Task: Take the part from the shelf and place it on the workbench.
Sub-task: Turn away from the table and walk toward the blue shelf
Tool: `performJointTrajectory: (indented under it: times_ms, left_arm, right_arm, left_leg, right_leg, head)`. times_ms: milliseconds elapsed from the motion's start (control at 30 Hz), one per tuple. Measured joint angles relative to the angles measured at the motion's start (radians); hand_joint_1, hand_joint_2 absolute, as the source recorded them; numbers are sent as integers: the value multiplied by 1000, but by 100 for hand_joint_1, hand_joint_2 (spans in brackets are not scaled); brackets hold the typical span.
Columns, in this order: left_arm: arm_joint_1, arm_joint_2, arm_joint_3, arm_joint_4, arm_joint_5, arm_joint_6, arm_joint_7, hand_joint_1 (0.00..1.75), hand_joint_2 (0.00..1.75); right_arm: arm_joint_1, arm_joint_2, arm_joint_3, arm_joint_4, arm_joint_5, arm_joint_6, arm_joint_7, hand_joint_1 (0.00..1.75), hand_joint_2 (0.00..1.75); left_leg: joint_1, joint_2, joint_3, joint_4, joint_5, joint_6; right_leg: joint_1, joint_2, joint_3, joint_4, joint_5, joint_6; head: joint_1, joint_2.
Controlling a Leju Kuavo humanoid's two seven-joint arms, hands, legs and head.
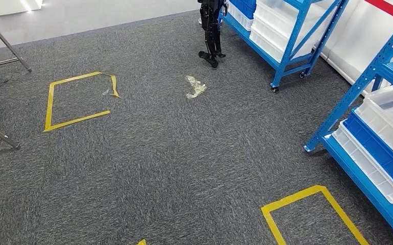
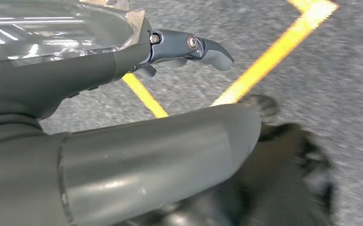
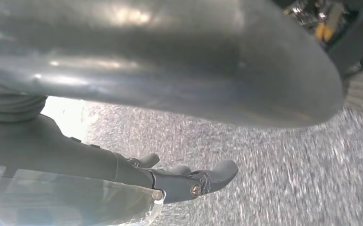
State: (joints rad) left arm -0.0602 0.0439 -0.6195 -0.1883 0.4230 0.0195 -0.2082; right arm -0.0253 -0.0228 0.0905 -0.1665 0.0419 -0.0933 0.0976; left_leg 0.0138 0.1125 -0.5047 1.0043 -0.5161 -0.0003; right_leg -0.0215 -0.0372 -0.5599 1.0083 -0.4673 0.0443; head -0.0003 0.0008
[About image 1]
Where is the blue metal shelf rack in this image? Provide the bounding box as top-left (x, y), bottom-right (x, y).
top-left (218, 0), bottom-right (351, 94)
top-left (303, 10), bottom-right (393, 245)

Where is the clear plastic scrap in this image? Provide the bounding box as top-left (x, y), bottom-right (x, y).
top-left (184, 75), bottom-right (208, 100)

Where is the white plastic crate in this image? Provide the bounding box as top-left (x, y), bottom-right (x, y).
top-left (353, 85), bottom-right (393, 160)
top-left (331, 121), bottom-right (393, 205)
top-left (228, 2), bottom-right (254, 32)
top-left (249, 0), bottom-right (330, 64)

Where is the blue plastic crate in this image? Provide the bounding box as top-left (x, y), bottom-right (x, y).
top-left (229, 0), bottom-right (257, 20)
top-left (341, 108), bottom-right (393, 198)

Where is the white car body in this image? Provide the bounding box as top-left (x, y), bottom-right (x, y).
top-left (313, 0), bottom-right (393, 98)

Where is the steel tube leg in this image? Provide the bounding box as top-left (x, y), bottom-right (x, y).
top-left (0, 9), bottom-right (33, 72)

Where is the white display platform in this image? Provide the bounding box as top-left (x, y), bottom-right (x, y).
top-left (0, 0), bottom-right (44, 18)

